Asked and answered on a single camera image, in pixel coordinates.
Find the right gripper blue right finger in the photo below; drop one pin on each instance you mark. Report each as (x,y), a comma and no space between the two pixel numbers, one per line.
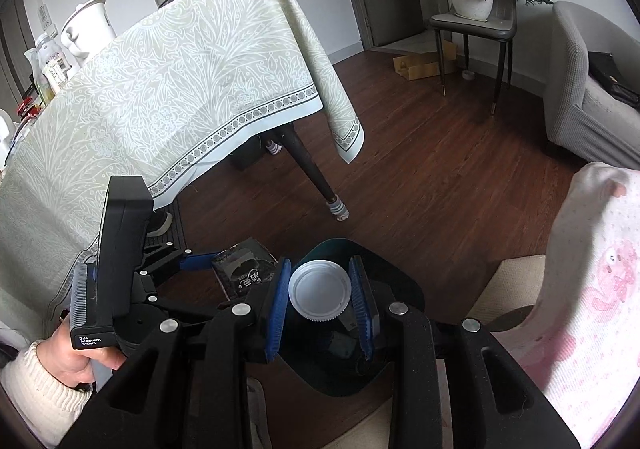
(407,337)

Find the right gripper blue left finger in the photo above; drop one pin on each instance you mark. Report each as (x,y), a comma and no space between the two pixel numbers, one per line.
(249,330)

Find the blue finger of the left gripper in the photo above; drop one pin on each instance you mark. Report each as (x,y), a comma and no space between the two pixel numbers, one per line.
(197,262)

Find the black foil wrapper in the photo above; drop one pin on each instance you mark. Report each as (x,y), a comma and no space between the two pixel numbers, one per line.
(241,266)

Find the white plastic jar lid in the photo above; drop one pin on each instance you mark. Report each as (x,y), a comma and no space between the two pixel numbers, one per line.
(319,290)

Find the cream sweater forearm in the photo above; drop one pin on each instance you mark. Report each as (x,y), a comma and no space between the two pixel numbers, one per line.
(48,407)

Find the black trash bin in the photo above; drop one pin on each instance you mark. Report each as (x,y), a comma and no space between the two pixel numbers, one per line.
(327,355)

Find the person's left hand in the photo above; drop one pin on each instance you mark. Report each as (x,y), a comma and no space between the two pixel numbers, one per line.
(70,367)

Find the black table leg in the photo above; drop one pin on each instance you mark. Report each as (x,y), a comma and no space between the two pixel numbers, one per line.
(290,141)

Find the pink cartoon tablecloth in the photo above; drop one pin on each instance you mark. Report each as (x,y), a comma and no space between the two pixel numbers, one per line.
(580,342)

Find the white ceramic teapot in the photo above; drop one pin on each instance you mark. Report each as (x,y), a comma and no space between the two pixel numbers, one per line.
(87,30)

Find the cardboard box on floor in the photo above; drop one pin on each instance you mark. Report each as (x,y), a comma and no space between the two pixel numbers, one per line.
(420,66)

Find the grey armchair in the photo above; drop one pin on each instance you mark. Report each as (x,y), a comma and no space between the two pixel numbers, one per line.
(579,114)

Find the grey dining chair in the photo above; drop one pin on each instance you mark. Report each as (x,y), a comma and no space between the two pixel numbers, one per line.
(493,20)

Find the black handbag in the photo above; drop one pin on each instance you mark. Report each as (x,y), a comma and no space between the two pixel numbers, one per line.
(603,69)

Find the black tracking camera box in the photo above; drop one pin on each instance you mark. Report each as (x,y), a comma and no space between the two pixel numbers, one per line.
(101,288)

